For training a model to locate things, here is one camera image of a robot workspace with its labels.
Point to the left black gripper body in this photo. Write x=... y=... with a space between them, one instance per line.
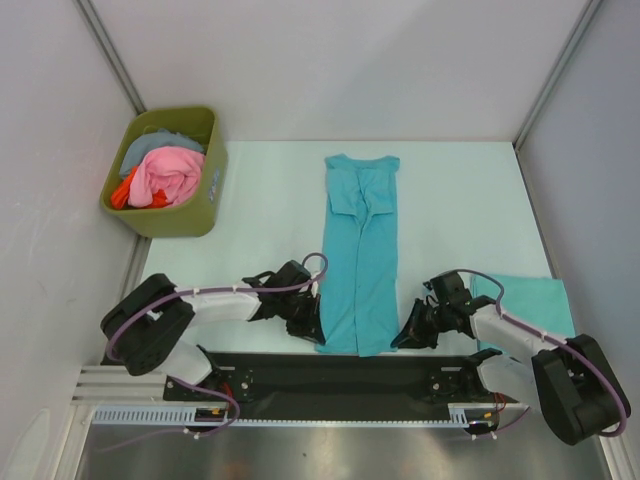
x=304 y=305

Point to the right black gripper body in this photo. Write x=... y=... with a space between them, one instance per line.
x=431 y=321

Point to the cyan blue t shirt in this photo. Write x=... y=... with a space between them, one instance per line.
x=358 y=297

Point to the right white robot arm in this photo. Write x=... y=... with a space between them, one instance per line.
x=568 y=380

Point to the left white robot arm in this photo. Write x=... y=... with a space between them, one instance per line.
x=145 y=330

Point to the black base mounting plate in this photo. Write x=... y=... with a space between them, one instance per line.
x=336 y=383

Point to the folded teal t shirt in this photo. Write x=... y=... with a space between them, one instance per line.
x=540 y=301

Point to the pink t shirt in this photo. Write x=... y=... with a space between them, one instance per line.
x=167 y=176

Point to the olive green plastic bin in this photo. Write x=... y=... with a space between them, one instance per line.
x=196 y=216

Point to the orange red t shirt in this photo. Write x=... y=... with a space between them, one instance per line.
x=126 y=195

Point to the grey blue t shirt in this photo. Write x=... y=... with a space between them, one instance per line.
x=141 y=146

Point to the white slotted cable duct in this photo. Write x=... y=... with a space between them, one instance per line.
x=440 y=416

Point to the aluminium extrusion rail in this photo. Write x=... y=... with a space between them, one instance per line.
x=113 y=385

